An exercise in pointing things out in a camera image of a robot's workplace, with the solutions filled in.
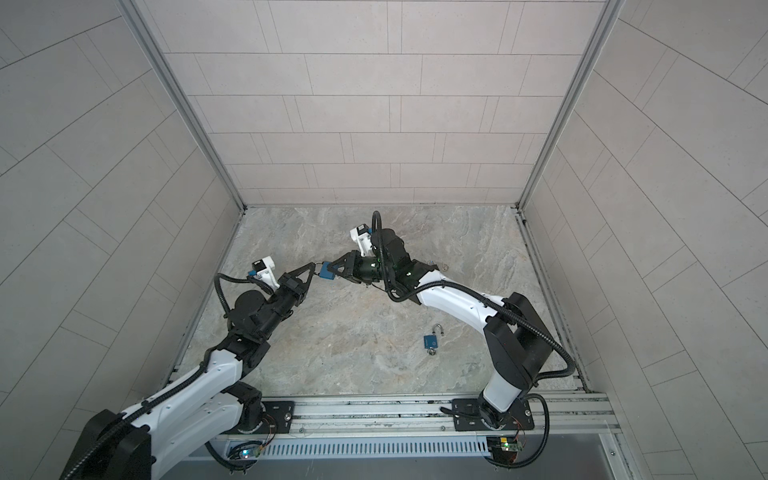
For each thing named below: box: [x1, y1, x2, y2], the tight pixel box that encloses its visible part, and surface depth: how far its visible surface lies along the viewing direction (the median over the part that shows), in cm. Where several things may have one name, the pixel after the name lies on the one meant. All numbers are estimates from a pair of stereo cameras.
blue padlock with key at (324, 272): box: [314, 261, 335, 280], surface depth 75 cm
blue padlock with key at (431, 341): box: [424, 324, 444, 356], surface depth 84 cm
